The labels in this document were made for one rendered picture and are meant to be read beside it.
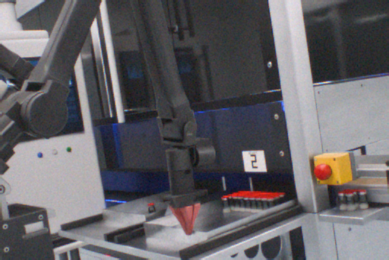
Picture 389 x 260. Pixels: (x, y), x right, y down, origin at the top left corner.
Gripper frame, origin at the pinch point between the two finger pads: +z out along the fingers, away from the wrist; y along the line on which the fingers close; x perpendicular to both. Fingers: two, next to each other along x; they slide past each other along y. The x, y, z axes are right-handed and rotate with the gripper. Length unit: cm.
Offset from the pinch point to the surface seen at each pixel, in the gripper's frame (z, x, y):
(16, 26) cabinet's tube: -71, 92, 1
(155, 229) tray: 0.8, 14.7, 0.6
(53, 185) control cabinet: -9, 89, 6
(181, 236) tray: 1.8, 4.0, 0.7
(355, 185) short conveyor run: -3.5, -18.0, 42.9
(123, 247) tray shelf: 3.9, 18.3, -7.4
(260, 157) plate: -13.2, 4.2, 31.6
